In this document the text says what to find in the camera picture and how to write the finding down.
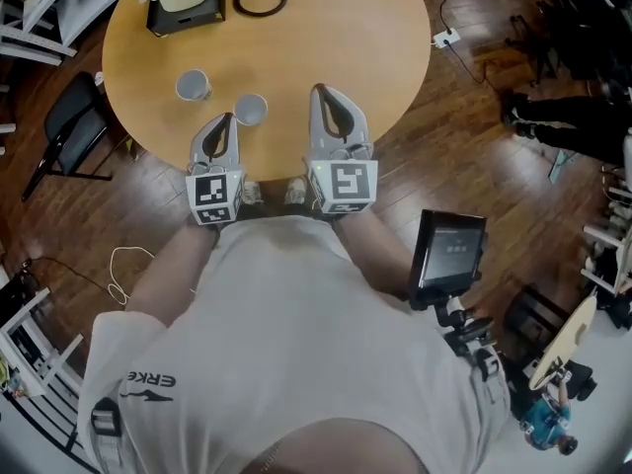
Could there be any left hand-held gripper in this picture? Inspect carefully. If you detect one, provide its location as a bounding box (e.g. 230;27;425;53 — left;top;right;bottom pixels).
185;112;247;227

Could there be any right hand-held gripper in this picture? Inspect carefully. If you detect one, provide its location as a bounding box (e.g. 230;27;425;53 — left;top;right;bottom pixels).
301;83;379;215

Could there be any person's left forearm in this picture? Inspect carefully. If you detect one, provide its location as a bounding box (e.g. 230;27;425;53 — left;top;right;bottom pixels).
122;222;221;325

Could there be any person's right forearm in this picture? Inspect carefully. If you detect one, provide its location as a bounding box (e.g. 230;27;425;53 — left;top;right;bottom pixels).
335;212;421;305

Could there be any person's right sneaker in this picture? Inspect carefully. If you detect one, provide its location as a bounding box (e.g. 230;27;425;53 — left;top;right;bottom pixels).
284;175;310;205

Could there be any black box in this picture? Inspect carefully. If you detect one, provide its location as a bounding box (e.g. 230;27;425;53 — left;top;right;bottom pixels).
146;0;227;38

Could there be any white power strip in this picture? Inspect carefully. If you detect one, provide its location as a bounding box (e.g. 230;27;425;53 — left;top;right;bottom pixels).
432;28;463;48

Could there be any black folding chair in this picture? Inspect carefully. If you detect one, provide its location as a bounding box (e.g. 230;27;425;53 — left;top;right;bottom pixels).
20;70;115;202

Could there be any black monitor screen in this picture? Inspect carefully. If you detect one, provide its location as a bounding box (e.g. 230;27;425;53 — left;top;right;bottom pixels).
407;208;489;310

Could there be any white shelving unit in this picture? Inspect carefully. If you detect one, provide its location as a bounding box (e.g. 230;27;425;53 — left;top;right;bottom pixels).
0;0;144;68

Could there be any person's white t-shirt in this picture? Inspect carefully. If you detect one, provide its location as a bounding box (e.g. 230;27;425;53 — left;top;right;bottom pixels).
78;214;513;474

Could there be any green flat mop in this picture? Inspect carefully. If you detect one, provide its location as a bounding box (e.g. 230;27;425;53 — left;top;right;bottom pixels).
548;148;577;185

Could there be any white metal rack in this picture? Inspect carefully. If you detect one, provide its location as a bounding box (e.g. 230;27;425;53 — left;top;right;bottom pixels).
0;286;85;399

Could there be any white rack with items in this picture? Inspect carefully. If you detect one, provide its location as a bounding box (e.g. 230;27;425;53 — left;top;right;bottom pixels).
582;222;632;295

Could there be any person's neck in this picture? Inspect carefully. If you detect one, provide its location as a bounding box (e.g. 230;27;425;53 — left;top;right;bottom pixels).
241;417;426;474

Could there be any black power cable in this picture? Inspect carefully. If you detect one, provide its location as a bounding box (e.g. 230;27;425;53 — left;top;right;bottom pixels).
438;0;495;83

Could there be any white floor cable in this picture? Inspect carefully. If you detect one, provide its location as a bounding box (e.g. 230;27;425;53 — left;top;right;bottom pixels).
108;246;154;306

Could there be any black floor cable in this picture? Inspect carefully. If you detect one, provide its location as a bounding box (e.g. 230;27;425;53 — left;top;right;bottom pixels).
22;257;115;295

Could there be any grey harness strap black buckle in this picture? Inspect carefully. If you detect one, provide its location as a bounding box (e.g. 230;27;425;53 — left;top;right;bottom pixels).
90;396;124;474
471;348;510;404

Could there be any silver necklace chain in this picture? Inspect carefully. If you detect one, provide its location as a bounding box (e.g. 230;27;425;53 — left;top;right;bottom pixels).
259;441;287;474

